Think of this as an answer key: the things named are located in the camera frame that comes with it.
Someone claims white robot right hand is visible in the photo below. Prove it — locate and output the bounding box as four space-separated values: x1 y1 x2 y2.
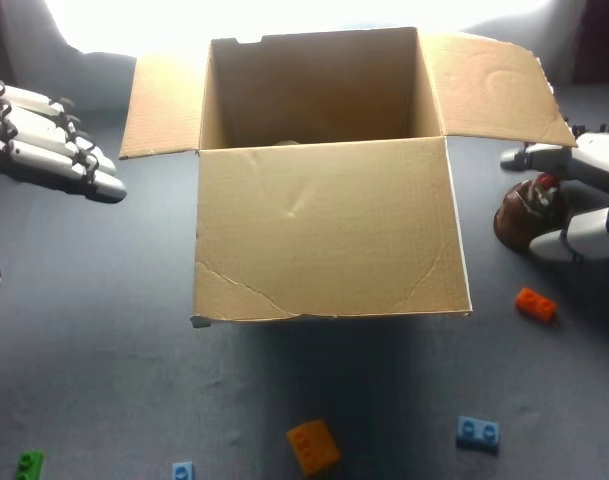
499 122 609 264

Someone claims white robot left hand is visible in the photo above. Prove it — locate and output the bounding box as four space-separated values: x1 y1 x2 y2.
0 60 129 297

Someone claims chocolate strawberry toy cake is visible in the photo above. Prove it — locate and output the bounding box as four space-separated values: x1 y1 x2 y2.
493 172 570 254

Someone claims brown cardboard box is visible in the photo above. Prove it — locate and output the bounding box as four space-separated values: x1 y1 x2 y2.
118 25 580 329

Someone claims small orange toy block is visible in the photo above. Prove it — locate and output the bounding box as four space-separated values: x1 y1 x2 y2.
515 287 559 324

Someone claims grey table cloth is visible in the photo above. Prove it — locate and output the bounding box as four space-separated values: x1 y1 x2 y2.
0 47 609 480

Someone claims green toy building block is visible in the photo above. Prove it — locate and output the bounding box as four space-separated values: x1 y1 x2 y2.
16 449 46 480

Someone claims large orange-yellow toy block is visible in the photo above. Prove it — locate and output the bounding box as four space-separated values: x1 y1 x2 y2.
286 418 342 476

